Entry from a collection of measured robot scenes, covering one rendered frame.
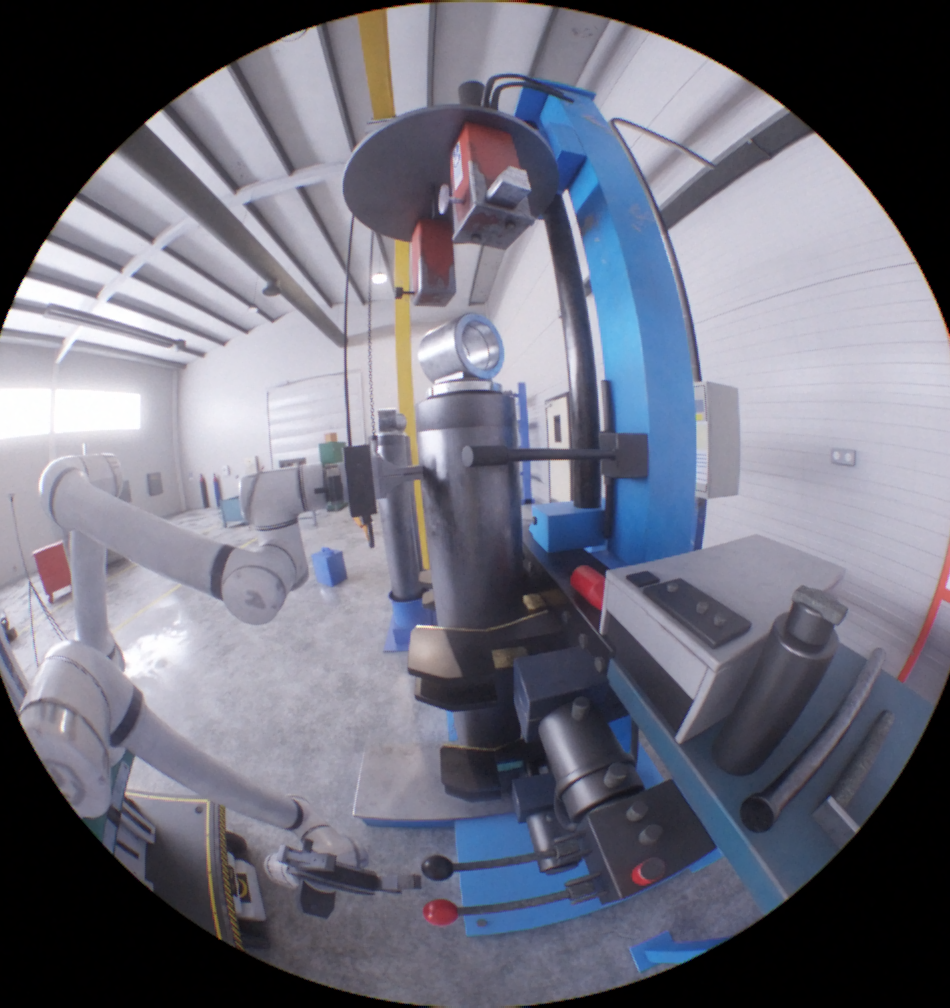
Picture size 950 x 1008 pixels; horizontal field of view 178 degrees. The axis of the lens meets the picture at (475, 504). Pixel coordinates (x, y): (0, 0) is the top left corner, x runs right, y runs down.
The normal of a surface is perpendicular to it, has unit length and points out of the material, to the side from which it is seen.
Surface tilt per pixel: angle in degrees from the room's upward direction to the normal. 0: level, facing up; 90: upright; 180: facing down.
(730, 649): 0
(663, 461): 90
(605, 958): 0
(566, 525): 90
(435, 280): 90
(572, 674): 0
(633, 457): 90
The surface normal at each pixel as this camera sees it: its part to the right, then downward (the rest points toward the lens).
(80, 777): 0.87, 0.04
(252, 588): 0.43, 0.04
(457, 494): -0.25, 0.21
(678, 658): -0.99, 0.09
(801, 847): -0.07, -0.98
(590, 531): 0.11, 0.19
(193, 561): 0.43, -0.26
